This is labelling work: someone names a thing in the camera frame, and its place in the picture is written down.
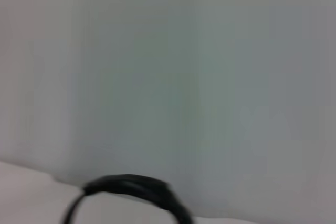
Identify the black round teapot with handle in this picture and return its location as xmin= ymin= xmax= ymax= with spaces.
xmin=61 ymin=173 xmax=195 ymax=224

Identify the white tablecloth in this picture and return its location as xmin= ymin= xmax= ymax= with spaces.
xmin=0 ymin=159 xmax=336 ymax=224

